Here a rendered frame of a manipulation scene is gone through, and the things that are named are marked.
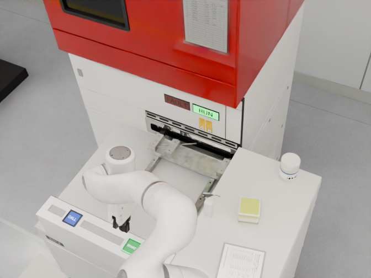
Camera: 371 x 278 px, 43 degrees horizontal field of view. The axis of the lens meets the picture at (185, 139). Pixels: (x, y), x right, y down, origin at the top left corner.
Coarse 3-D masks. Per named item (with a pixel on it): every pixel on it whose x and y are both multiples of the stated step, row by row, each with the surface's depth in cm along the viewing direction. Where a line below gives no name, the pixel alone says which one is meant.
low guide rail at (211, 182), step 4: (212, 180) 194; (208, 184) 193; (212, 184) 194; (204, 188) 192; (208, 188) 192; (204, 192) 191; (208, 192) 192; (200, 196) 189; (200, 200) 188; (204, 200) 191; (196, 204) 187; (200, 204) 188
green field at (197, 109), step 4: (196, 108) 186; (200, 108) 185; (196, 112) 188; (200, 112) 187; (204, 112) 185; (208, 112) 184; (212, 112) 183; (208, 116) 186; (212, 116) 185; (216, 116) 184
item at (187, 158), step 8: (168, 144) 204; (152, 152) 203; (160, 152) 202; (176, 152) 201; (184, 152) 201; (192, 152) 201; (168, 160) 201; (176, 160) 198; (184, 160) 198; (192, 160) 198; (200, 160) 198; (208, 160) 197; (216, 160) 197; (192, 168) 197; (200, 168) 195; (208, 168) 195; (216, 168) 194; (208, 176) 195; (216, 176) 192
